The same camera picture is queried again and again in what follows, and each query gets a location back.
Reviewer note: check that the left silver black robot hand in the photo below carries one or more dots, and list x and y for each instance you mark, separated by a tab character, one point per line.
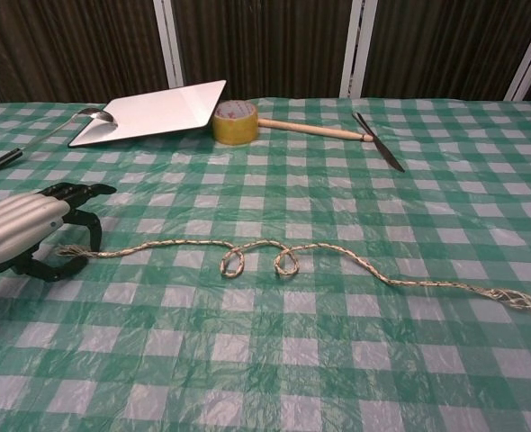
18	218

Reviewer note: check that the white rectangular tray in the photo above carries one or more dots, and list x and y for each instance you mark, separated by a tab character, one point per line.
157	112

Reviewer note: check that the yellow packing tape roll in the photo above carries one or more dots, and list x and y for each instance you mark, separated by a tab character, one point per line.
235	122

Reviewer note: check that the green white checkered tablecloth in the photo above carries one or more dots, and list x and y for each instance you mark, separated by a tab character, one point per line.
292	315

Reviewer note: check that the dark brown pleated curtain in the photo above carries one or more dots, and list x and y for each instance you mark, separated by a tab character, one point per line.
265	45

